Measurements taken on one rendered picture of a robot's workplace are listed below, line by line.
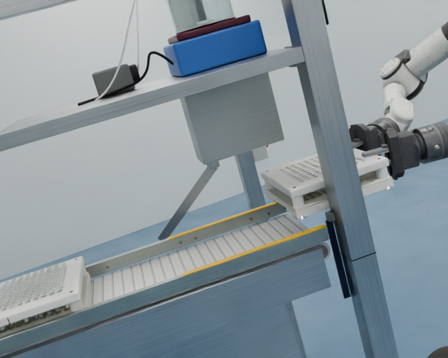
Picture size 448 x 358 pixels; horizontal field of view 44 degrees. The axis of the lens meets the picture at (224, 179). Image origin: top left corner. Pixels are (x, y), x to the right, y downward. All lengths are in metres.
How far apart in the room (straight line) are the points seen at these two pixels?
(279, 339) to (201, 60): 0.68
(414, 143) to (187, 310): 0.66
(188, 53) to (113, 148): 3.59
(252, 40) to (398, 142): 0.42
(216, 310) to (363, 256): 0.35
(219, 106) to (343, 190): 0.38
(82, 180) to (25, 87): 0.87
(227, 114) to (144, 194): 3.53
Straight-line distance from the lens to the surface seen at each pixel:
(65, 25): 4.75
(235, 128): 1.40
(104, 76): 1.30
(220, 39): 1.24
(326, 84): 1.17
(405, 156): 1.40
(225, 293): 1.27
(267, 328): 1.38
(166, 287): 1.24
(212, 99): 1.38
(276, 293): 1.30
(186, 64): 1.23
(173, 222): 1.57
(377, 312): 1.34
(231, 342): 1.37
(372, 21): 5.62
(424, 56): 1.86
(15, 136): 1.10
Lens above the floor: 1.40
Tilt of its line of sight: 14 degrees down
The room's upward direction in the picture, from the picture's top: 16 degrees counter-clockwise
